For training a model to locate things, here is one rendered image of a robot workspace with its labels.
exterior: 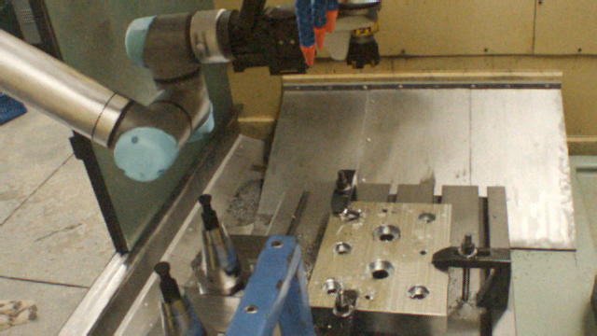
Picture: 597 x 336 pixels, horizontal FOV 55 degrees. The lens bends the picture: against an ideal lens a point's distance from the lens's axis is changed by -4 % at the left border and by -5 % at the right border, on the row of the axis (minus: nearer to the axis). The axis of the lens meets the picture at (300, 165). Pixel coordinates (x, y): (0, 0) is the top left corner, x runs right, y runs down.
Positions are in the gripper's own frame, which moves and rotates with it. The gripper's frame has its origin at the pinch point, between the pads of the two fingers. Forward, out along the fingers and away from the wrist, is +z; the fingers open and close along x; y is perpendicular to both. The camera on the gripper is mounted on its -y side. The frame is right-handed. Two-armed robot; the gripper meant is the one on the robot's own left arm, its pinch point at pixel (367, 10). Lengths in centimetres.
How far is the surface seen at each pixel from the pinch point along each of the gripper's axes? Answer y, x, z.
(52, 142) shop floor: 137, -211, -254
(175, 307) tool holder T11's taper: 14.2, 40.7, -13.8
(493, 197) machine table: 54, -34, 18
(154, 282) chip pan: 74, -23, -66
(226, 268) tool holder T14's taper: 18.6, 30.1, -13.4
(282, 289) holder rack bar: 21.1, 30.3, -7.3
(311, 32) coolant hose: -3.5, 17.5, -3.3
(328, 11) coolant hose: -4.6, 14.3, -1.9
